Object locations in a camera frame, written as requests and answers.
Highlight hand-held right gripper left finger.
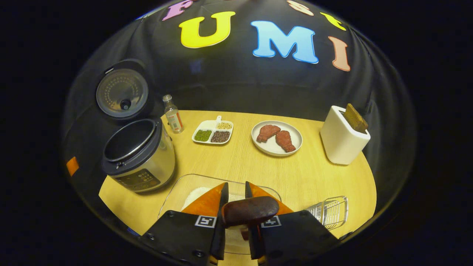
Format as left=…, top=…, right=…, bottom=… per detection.
left=139, top=182, right=229, bottom=266

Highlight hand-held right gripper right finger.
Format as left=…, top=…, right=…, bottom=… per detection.
left=245, top=181, right=338, bottom=266

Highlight dark brown wooden spoon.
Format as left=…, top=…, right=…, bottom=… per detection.
left=222, top=196, right=280, bottom=241

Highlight dark grey rice cooker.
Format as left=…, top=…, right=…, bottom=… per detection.
left=95, top=59, right=176, bottom=193

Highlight white utensil holder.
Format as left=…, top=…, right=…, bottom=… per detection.
left=320, top=106, right=371, bottom=165

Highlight clear glass container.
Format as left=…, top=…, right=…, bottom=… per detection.
left=158, top=174, right=282, bottom=255

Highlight round white plate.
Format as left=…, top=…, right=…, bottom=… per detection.
left=251, top=120, right=303, bottom=157

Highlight red meat piece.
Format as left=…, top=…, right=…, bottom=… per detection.
left=275, top=130, right=296, bottom=153
left=256, top=125, right=281, bottom=143

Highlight white divided bean dish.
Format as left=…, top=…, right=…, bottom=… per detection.
left=192, top=116, right=234, bottom=145

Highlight small clear bottle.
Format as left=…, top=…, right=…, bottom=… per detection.
left=163, top=94, right=184, bottom=134

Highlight black backdrop cloth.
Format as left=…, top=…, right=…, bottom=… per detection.
left=62, top=0, right=417, bottom=207

